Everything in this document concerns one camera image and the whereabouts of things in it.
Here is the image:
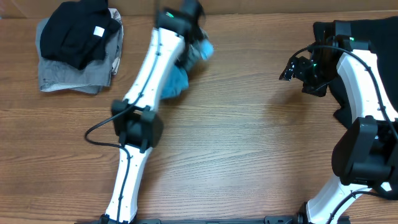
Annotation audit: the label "white folded garment under stack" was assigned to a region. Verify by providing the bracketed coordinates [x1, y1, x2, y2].
[106, 8, 124, 75]

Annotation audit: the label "light blue printed t-shirt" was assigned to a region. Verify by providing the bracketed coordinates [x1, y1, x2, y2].
[160, 29, 214, 100]

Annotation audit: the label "black folded garment on stack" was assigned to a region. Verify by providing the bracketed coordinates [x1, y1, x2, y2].
[40, 0, 121, 70]

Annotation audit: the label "black garment at right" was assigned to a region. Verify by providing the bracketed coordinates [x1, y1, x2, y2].
[330, 16, 397, 128]

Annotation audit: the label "grey folded shorts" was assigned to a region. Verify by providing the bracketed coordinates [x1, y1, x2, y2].
[35, 18, 112, 95]

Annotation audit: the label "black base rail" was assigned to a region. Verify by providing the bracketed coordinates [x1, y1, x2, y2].
[131, 215, 297, 224]

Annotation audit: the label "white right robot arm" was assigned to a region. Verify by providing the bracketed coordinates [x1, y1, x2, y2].
[280, 17, 397, 223]

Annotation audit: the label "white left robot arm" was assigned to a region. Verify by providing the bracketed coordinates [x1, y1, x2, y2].
[101, 6, 202, 223]

